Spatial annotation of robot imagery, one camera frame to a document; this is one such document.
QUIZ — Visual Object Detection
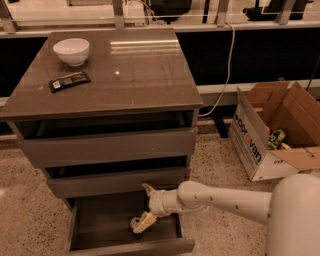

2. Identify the grey drawer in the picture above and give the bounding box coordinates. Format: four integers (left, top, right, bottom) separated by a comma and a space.
47, 156, 190, 199
65, 191, 195, 256
11, 111, 197, 168

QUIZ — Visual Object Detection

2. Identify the white corovan cardboard box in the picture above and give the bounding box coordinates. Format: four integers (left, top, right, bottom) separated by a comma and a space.
229, 82, 320, 181

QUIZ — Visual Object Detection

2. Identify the black snack bar wrapper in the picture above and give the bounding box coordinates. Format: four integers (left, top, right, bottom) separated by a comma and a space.
49, 72, 91, 93

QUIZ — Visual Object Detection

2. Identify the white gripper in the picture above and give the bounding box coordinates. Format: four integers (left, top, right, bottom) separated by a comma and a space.
134, 183, 182, 233

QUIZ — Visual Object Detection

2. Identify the white power cable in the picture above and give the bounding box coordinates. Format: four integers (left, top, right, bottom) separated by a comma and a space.
197, 23, 236, 118

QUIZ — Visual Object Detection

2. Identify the middle grey drawer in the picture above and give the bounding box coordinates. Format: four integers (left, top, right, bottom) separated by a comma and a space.
47, 156, 190, 199

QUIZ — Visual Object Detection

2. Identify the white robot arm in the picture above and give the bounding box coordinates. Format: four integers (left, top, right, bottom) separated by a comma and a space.
130, 174, 320, 256

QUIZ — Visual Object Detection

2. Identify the top grey drawer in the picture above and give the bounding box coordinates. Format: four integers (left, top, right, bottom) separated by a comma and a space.
11, 111, 197, 168

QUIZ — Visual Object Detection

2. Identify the metal railing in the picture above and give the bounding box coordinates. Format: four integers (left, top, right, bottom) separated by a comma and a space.
0, 0, 320, 36

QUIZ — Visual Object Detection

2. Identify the grey drawer cabinet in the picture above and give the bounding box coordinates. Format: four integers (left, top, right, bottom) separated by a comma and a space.
0, 27, 204, 256

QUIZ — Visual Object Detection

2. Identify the green soda can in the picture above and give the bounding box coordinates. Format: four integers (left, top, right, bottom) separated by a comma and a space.
130, 217, 144, 239

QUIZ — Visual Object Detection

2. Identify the green snack bag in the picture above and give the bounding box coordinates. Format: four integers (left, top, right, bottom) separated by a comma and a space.
267, 129, 286, 150

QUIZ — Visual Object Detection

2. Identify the white ceramic bowl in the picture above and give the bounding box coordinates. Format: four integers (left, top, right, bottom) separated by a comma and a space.
53, 38, 90, 66

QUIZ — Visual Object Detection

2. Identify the bottom grey drawer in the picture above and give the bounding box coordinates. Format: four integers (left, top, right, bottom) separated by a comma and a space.
65, 191, 195, 256

